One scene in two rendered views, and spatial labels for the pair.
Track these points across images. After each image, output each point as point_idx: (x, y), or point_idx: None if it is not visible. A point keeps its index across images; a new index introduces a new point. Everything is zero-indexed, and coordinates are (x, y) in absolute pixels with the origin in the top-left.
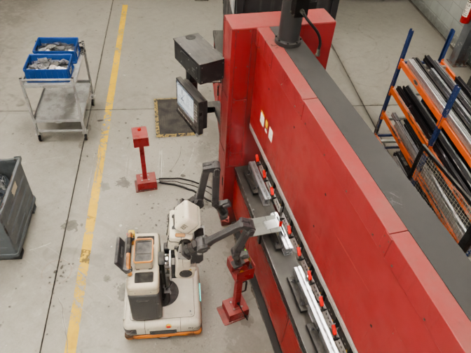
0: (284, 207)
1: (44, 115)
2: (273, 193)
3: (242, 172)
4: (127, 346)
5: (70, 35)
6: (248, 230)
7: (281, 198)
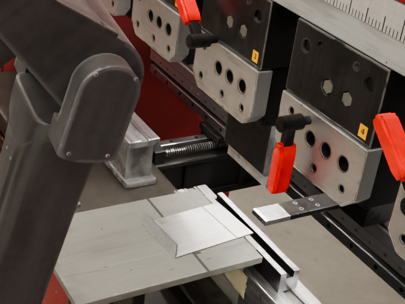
0: (297, 43)
1: None
2: (198, 14)
3: (12, 88)
4: None
5: None
6: (61, 66)
7: (264, 0)
